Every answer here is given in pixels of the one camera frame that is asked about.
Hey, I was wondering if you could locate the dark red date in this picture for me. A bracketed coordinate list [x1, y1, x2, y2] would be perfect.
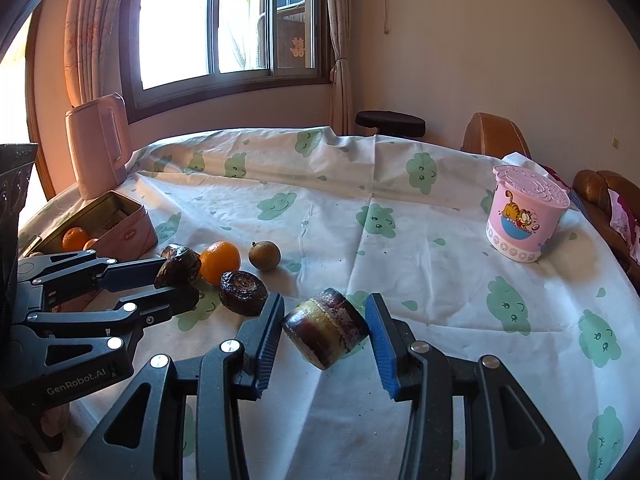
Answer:
[154, 244, 202, 288]

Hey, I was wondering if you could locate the cut purple sugarcane piece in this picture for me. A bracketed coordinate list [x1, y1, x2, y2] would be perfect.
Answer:
[282, 288, 369, 370]

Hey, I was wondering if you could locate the orange in tin back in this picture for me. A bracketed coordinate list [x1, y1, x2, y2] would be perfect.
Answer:
[61, 226, 89, 252]

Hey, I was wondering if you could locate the orange in tin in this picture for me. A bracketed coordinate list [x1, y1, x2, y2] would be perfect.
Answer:
[61, 226, 89, 252]
[82, 237, 99, 250]

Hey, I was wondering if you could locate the orange in tin front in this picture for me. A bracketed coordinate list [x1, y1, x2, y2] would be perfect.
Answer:
[82, 237, 99, 250]

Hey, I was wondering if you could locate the pink metal tin box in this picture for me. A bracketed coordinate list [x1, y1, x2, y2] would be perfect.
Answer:
[27, 190, 160, 313]

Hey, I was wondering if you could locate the orange on table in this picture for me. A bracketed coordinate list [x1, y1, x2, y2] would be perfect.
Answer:
[200, 240, 241, 286]

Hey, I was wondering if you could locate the dark water chestnut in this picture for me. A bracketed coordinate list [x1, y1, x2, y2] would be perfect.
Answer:
[219, 271, 269, 318]

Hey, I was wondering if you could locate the small brown longan fruit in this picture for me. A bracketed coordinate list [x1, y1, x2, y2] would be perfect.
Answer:
[248, 240, 281, 272]

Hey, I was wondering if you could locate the pink electric kettle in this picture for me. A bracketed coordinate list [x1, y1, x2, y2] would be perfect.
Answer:
[65, 93, 132, 200]

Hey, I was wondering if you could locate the white green cloud tablecloth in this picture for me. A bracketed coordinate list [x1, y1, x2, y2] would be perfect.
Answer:
[116, 127, 639, 479]

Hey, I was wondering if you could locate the pink cartoon cat cup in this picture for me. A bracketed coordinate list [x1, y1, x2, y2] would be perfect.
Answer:
[486, 165, 570, 263]

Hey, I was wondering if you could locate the left pink curtain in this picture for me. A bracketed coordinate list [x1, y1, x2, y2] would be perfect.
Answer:
[63, 0, 122, 107]

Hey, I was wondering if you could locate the pink curtain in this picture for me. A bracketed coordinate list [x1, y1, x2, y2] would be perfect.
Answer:
[326, 0, 354, 136]
[63, 0, 122, 107]

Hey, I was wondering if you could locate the pink floral cloth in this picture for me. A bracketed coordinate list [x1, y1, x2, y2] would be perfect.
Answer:
[608, 188, 640, 262]

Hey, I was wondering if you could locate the brown leather sofa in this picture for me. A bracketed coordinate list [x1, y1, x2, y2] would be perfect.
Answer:
[573, 169, 639, 290]

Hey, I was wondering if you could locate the brown framed window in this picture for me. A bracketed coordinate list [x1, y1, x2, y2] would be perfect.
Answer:
[119, 0, 333, 122]

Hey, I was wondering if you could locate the brown leather armchair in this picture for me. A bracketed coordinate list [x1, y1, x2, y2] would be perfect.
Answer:
[461, 113, 530, 158]

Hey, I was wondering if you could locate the black round stool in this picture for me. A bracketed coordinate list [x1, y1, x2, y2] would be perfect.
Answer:
[355, 110, 426, 139]

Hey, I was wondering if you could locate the right pink curtain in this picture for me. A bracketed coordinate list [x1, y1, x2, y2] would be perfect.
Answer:
[326, 0, 354, 136]

